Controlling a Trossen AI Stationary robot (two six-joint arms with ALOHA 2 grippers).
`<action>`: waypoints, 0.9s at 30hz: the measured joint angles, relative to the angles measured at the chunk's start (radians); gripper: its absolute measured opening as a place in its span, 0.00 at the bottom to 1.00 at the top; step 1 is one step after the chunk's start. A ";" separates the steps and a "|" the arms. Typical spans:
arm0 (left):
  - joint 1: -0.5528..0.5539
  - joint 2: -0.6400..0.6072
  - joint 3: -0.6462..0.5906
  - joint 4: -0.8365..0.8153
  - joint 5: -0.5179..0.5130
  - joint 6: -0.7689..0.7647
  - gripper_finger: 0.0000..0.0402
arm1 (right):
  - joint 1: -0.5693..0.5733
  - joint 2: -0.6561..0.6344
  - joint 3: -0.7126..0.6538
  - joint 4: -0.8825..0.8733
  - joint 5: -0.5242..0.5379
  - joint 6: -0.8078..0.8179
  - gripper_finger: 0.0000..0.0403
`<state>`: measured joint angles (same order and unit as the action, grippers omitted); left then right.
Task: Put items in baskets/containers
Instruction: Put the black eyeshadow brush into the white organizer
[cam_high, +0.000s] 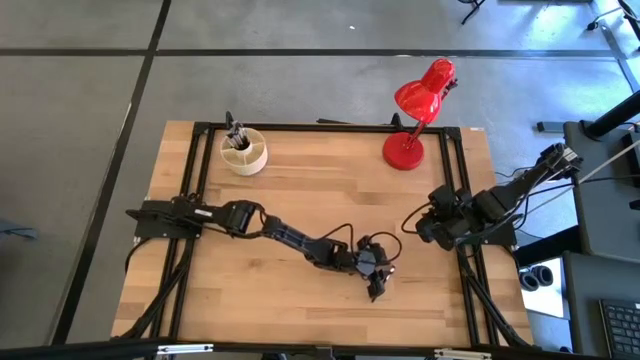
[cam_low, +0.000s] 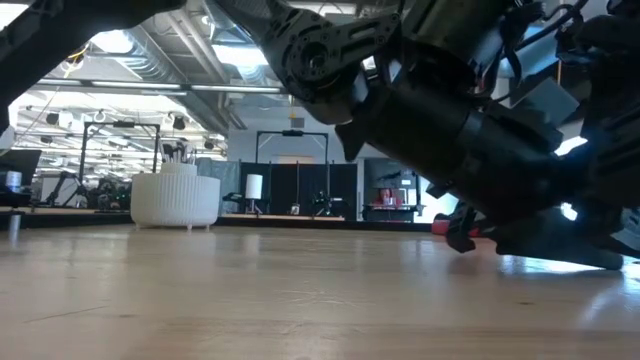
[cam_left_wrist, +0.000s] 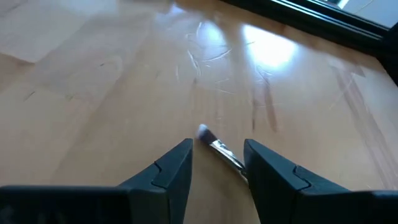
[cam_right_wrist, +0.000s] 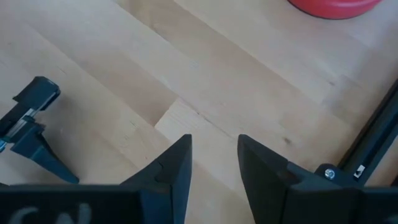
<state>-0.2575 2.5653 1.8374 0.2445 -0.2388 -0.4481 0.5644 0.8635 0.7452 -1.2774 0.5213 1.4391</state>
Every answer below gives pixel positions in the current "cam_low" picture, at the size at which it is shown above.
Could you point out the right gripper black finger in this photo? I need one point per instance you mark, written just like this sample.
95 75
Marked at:
615 150
555 247

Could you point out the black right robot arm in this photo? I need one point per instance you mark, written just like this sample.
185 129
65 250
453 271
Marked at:
320 60

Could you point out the background black robot arm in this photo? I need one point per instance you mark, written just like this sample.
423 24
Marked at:
65 190
325 202

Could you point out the red desk lamp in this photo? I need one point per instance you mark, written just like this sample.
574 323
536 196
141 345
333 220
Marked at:
440 227

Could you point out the person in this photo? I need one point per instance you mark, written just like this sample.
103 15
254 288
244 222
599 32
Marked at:
386 196

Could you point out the black partition panel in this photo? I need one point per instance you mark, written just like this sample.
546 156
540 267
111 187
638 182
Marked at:
345 195

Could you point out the wooden background table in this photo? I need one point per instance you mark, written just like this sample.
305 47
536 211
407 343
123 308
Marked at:
280 217
50 210

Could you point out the white cylinder lamp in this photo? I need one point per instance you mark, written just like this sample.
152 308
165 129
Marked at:
253 186

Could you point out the grey partition panel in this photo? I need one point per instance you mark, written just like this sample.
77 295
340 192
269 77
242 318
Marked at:
220 185

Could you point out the white ribbed brush holder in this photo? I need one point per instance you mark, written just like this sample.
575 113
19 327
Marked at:
175 200

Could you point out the long overhead light bar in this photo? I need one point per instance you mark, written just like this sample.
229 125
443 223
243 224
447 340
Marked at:
135 85

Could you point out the black monitor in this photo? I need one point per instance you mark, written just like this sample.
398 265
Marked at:
20 162

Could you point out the white cup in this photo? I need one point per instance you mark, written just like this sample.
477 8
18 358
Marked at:
13 180

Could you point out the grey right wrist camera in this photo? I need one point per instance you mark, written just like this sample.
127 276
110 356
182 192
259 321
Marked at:
547 102

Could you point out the black metal frame rig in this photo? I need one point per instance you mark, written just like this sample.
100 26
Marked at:
292 133
120 124

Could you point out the black overhead camera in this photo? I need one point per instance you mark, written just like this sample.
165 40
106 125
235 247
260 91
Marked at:
75 56

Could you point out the silver metal post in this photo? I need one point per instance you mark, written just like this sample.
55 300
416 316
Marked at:
15 222

